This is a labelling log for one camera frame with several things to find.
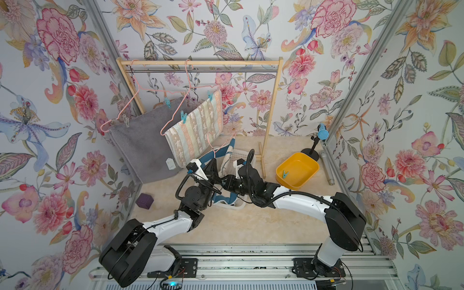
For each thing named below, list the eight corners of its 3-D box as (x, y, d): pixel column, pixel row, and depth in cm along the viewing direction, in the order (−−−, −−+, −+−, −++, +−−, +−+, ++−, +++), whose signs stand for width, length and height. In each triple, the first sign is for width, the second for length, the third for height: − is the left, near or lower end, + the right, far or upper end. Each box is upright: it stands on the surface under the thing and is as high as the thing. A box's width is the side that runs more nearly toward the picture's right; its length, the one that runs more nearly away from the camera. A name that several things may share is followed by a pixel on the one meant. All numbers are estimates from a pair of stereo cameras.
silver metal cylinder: (328, 185, 101) (330, 182, 99) (319, 152, 117) (321, 149, 114) (336, 186, 101) (338, 183, 99) (325, 153, 116) (327, 150, 114)
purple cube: (138, 209, 93) (134, 204, 88) (142, 197, 97) (138, 193, 92) (151, 209, 93) (147, 204, 88) (154, 197, 97) (150, 193, 92)
